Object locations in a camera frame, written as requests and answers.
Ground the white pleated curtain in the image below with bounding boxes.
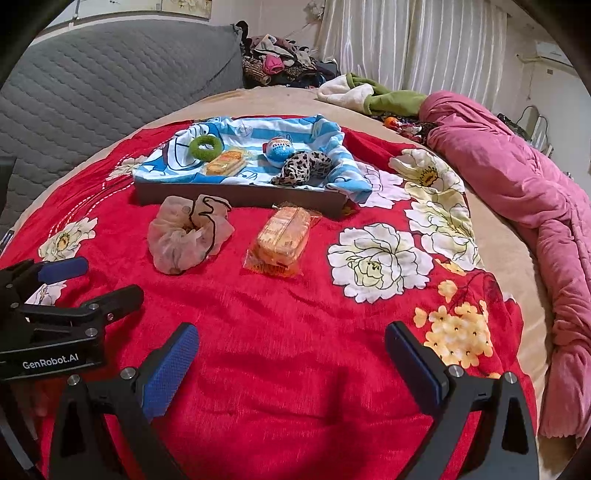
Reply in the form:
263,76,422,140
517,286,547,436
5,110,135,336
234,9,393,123
314,0,509,100

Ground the green and white fleece garment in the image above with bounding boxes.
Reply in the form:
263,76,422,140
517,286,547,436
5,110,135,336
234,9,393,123
316,73,428,116

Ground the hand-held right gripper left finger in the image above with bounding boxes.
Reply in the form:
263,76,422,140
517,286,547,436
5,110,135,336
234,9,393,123
48,323,201,480

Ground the orange snack packet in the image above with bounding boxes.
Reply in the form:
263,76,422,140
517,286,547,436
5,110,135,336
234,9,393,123
243,205,321,278
203,148,252,177

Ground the pile of mixed clothes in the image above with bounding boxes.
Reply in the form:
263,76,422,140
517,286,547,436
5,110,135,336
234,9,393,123
240,32,342,89

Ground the white air conditioner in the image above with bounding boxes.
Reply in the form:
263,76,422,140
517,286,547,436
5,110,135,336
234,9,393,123
536,41,578,65

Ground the brown cardboard box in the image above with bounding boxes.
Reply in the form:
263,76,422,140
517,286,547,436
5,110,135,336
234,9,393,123
134,178,348,220

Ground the metal chair frame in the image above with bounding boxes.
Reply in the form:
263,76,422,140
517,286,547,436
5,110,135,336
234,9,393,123
522,105,555,153

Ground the pink quilt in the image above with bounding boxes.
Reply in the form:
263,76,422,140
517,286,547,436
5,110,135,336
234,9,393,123
418,91,591,439

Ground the grey quilted headboard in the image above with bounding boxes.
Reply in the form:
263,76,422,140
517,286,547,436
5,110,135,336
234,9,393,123
0,21,245,241

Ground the leopard print scrunchie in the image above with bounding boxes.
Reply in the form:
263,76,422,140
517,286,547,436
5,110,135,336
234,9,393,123
271,150,334,188

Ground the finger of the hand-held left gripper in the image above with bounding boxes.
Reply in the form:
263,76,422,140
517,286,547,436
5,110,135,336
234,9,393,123
18,285,145,337
0,257,89,308

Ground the red and blue toy egg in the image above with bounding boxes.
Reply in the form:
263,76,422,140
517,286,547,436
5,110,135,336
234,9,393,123
263,137,295,168

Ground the red floral blanket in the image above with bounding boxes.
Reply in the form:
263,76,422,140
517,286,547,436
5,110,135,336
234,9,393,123
0,115,539,480

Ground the dark patterned cloth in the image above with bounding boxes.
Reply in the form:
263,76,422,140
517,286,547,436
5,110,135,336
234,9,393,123
381,114,437,145

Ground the green fuzzy scrunchie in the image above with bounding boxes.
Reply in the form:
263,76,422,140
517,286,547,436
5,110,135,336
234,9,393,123
188,135,225,161

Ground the blue striped cartoon cloth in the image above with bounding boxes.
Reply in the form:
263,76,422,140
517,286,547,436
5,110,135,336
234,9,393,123
134,114,374,204

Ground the beige sheer scrunchie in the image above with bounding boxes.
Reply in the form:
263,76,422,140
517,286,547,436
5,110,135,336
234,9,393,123
147,194,235,275

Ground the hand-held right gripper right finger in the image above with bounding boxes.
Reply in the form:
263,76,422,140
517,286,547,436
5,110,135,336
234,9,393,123
385,322,541,480

